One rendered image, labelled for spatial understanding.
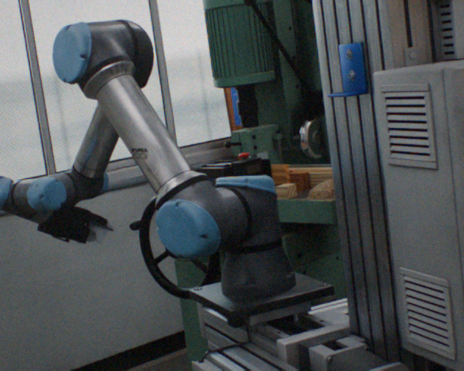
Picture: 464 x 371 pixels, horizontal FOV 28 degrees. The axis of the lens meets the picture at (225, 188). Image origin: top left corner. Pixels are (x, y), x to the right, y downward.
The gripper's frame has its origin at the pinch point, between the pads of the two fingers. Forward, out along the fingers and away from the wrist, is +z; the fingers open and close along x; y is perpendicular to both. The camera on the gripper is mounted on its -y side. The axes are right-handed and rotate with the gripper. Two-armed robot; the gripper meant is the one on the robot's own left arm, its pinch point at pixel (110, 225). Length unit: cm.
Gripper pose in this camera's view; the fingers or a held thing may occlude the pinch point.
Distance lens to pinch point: 234.7
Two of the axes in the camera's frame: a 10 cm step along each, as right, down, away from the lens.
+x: 7.2, 0.0, -6.9
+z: 6.5, 3.2, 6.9
